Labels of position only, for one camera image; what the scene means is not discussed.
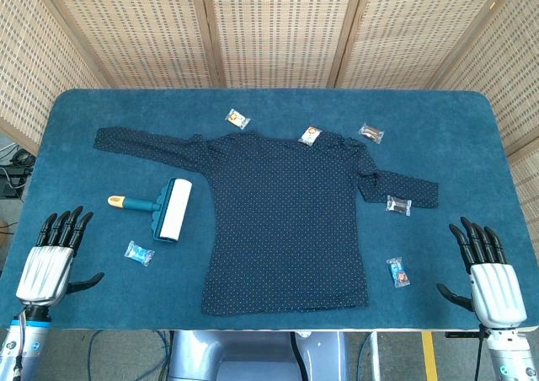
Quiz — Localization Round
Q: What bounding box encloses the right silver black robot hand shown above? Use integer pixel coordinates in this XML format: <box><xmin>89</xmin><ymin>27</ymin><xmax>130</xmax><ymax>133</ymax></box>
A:
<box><xmin>436</xmin><ymin>217</ymin><xmax>528</xmax><ymax>328</ymax></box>

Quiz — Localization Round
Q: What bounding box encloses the white orange candy packet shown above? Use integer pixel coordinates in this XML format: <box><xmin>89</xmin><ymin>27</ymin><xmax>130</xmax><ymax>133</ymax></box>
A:
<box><xmin>297</xmin><ymin>126</ymin><xmax>323</xmax><ymax>147</ymax></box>

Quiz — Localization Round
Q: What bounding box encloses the teal white lint roller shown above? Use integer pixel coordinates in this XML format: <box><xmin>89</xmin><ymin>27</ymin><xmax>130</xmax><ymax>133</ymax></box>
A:
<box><xmin>107</xmin><ymin>177</ymin><xmax>194</xmax><ymax>244</ymax></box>

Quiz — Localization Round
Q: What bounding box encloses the woven bamboo folding screen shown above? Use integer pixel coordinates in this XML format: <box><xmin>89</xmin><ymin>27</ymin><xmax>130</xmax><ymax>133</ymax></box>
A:
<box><xmin>0</xmin><ymin>0</ymin><xmax>539</xmax><ymax>251</ymax></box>

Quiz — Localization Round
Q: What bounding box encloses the teal plush table cloth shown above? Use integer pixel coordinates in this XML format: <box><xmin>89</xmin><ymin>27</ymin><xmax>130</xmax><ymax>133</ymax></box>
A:
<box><xmin>0</xmin><ymin>88</ymin><xmax>539</xmax><ymax>331</ymax></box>

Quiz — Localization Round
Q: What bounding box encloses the blue orange candy packet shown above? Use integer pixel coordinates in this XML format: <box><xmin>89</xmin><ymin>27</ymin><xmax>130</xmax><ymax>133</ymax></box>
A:
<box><xmin>386</xmin><ymin>257</ymin><xmax>411</xmax><ymax>289</ymax></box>

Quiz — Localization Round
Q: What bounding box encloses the blue white candy packet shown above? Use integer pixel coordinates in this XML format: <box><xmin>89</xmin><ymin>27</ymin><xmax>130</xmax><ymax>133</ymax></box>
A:
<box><xmin>125</xmin><ymin>240</ymin><xmax>156</xmax><ymax>267</ymax></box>

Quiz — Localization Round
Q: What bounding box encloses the blue floor cable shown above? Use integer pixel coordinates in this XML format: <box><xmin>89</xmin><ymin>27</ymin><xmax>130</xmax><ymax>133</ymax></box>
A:
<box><xmin>87</xmin><ymin>330</ymin><xmax>170</xmax><ymax>381</ymax></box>

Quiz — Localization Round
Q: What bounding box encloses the yellow orange candy packet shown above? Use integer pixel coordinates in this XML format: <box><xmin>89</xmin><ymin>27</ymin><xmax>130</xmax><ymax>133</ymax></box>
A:
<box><xmin>224</xmin><ymin>108</ymin><xmax>251</xmax><ymax>129</ymax></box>

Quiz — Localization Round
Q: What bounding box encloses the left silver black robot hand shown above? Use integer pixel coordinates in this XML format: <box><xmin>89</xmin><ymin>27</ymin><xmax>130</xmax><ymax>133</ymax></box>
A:
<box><xmin>15</xmin><ymin>206</ymin><xmax>105</xmax><ymax>305</ymax></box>

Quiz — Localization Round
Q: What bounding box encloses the black floor equipment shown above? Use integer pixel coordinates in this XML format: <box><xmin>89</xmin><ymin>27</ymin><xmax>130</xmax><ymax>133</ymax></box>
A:
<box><xmin>0</xmin><ymin>142</ymin><xmax>38</xmax><ymax>201</ymax></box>

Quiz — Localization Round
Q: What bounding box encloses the grey robot torso base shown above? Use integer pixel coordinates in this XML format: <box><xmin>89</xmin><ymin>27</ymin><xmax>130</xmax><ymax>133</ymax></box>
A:
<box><xmin>168</xmin><ymin>330</ymin><xmax>350</xmax><ymax>381</ymax></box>

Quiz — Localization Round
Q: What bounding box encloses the black candy packet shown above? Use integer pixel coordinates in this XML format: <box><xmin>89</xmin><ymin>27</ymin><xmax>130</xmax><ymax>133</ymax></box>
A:
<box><xmin>386</xmin><ymin>195</ymin><xmax>412</xmax><ymax>217</ymax></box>

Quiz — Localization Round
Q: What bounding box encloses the dark blue polka dot shirt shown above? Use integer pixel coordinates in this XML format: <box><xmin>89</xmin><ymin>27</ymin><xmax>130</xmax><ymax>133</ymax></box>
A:
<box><xmin>93</xmin><ymin>126</ymin><xmax>440</xmax><ymax>318</ymax></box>

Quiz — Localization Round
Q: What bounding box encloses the brown candy packet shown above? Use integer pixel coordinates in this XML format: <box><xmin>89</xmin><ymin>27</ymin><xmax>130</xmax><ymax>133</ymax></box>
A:
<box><xmin>358</xmin><ymin>122</ymin><xmax>385</xmax><ymax>144</ymax></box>

